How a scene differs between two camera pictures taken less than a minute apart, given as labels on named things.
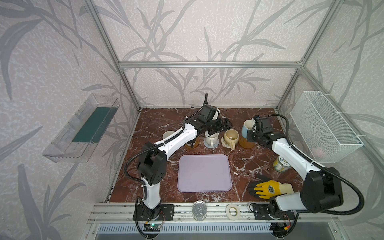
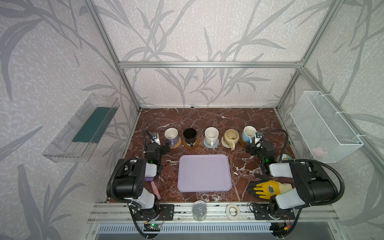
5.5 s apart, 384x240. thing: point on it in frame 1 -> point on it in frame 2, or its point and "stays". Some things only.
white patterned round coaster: x=224 y=143 stays
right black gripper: x=256 y=138 -> x=259 y=148
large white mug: x=212 y=139 stays
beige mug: x=230 y=137 stays
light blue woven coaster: x=209 y=146 stays
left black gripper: x=220 y=124 -> x=151 y=147
